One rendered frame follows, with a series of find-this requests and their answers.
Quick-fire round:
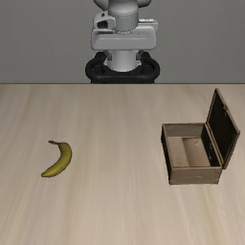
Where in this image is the wooden box lid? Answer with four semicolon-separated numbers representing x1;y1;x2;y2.
205;88;241;170

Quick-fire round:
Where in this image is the yellow banana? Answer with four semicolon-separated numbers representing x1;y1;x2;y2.
40;140;73;178

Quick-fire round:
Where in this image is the wooden box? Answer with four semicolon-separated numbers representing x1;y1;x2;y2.
160;122;224;186

